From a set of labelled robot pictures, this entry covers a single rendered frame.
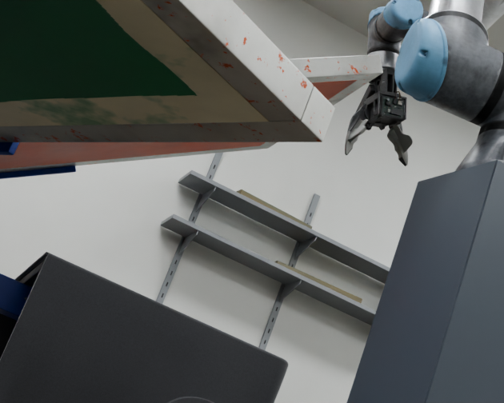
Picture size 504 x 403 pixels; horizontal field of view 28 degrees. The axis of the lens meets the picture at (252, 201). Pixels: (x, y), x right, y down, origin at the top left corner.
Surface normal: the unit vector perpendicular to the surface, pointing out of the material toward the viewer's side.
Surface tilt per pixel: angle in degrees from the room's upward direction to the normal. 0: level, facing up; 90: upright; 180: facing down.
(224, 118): 180
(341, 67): 90
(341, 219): 90
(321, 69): 90
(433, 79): 144
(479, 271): 90
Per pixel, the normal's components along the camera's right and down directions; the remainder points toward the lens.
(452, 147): 0.37, -0.20
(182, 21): -0.34, 0.88
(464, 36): 0.33, -0.61
